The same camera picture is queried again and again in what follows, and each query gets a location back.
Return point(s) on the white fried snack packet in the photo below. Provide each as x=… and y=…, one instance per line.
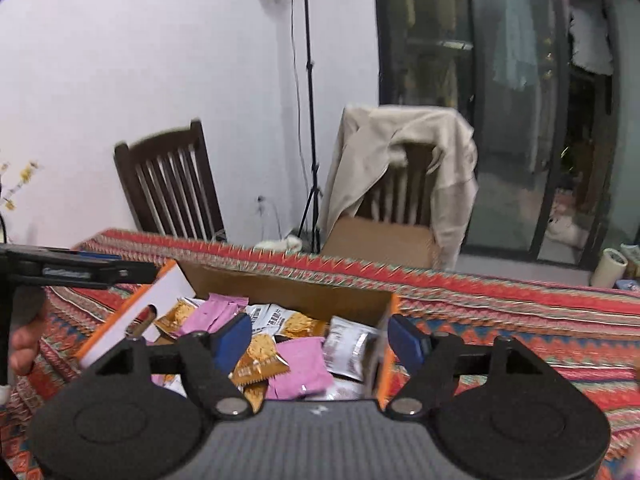
x=272, y=317

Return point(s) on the white power strip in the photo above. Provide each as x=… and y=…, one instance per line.
x=280, y=245

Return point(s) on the wall socket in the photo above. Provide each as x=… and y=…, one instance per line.
x=260, y=201

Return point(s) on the wooden chair under jacket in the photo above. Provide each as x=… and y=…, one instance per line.
x=420, y=157

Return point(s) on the hanging white garment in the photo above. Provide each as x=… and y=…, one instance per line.
x=592, y=45

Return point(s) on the gold cracker snack packet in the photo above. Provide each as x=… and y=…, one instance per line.
x=256, y=394
x=175, y=317
x=262, y=360

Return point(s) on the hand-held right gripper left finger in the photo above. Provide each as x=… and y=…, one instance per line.
x=232, y=342

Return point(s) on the yellow flower branches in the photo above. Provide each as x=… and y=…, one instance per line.
x=26, y=172

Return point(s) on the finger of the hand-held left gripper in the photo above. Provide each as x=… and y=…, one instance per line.
x=75, y=271

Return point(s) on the small pink snack packet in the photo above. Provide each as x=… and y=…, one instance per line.
x=302, y=367
x=215, y=312

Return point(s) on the hanging pale green shirt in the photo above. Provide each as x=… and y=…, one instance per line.
x=515, y=35

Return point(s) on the white plush toy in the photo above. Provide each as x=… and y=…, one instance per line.
x=565, y=227

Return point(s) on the dark wooden chair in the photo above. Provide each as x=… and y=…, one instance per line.
x=160, y=142

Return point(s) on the silver snack packet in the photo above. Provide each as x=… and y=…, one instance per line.
x=347, y=347

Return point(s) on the orange cardboard box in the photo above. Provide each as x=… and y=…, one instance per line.
x=300, y=292

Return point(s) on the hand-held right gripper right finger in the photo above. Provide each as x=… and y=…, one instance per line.
x=407, y=342

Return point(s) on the brown cardboard carton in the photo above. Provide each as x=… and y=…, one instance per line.
x=380, y=242

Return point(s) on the black framed glass door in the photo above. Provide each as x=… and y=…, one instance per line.
x=552, y=160

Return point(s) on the chair with beige jacket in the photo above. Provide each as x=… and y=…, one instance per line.
x=370, y=150

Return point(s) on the person's left hand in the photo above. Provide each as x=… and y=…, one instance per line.
x=25, y=347

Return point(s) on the black light stand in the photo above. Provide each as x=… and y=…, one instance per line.
x=310, y=110

